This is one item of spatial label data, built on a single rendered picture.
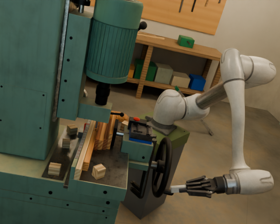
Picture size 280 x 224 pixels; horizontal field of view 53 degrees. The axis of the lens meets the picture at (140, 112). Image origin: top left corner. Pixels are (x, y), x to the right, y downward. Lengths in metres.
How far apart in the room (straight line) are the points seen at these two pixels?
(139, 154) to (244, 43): 3.90
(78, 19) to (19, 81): 0.32
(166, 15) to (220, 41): 0.97
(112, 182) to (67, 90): 0.40
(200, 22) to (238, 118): 3.32
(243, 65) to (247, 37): 3.46
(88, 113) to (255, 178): 0.77
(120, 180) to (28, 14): 0.67
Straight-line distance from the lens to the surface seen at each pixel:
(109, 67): 1.08
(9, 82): 1.17
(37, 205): 1.31
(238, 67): 1.45
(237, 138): 1.46
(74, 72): 1.12
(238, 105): 1.41
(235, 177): 1.34
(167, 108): 1.87
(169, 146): 1.29
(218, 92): 1.75
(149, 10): 4.47
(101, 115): 1.21
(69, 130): 1.48
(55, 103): 1.19
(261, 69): 1.54
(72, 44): 1.10
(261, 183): 1.35
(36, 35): 1.08
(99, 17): 1.06
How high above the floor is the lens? 1.59
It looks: 25 degrees down
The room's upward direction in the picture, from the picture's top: 15 degrees clockwise
